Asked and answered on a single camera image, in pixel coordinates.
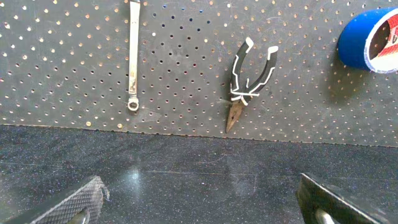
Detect wrench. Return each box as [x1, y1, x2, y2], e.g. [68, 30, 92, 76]
[127, 0, 142, 112]

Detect black pegboard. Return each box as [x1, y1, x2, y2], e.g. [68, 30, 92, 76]
[0, 0, 398, 147]

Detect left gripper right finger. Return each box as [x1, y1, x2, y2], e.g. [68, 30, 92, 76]
[297, 172, 398, 224]

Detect metal hook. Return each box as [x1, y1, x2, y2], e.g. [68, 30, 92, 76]
[230, 77, 261, 98]

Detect roll of blue tape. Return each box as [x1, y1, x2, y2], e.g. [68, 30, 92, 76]
[337, 6, 398, 75]

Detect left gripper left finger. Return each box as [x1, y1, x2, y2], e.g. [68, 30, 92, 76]
[4, 175, 110, 224]

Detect black and white pliers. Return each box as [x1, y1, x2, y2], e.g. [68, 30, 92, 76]
[225, 37, 279, 134]

